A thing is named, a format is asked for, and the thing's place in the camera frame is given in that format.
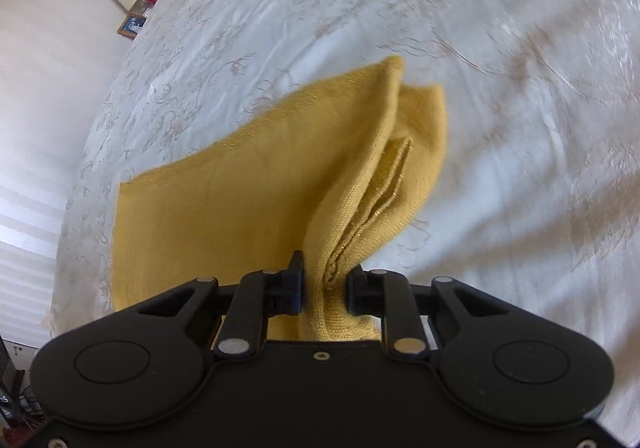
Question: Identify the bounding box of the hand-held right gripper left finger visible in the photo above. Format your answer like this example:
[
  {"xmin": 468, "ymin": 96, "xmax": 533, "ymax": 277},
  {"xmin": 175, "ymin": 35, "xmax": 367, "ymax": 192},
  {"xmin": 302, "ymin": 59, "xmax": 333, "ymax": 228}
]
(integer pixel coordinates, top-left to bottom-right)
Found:
[{"xmin": 136, "ymin": 250, "xmax": 307, "ymax": 360}]

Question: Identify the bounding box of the dark clutter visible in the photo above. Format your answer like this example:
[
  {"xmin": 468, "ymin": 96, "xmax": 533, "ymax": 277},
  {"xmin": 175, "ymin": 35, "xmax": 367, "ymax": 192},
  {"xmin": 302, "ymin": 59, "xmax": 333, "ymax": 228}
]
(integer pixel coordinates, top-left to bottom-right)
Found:
[{"xmin": 0, "ymin": 337, "xmax": 48, "ymax": 431}]

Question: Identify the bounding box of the white embroidered bedspread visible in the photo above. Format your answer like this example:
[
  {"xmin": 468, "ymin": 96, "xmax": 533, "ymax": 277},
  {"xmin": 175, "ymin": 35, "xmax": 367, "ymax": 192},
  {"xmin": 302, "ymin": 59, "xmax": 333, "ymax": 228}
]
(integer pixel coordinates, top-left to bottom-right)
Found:
[{"xmin": 47, "ymin": 0, "xmax": 640, "ymax": 431}]

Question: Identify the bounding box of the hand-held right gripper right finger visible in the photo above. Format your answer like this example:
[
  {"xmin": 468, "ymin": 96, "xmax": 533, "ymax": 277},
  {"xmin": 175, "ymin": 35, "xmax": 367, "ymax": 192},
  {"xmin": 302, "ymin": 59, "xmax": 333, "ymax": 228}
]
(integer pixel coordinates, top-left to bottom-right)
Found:
[{"xmin": 346, "ymin": 265, "xmax": 506, "ymax": 359}]

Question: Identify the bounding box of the blue picture in wooden frame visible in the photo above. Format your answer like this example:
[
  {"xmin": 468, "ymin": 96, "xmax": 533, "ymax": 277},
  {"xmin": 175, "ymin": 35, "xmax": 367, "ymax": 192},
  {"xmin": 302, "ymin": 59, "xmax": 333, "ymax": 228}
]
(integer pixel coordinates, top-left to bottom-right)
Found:
[{"xmin": 117, "ymin": 14, "xmax": 147, "ymax": 41}]

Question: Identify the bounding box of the yellow knit sweater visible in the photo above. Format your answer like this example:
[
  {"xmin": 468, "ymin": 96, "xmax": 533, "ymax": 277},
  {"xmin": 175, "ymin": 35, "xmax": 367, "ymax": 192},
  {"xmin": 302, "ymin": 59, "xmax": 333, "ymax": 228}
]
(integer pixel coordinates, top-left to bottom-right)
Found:
[{"xmin": 111, "ymin": 56, "xmax": 447, "ymax": 343}]

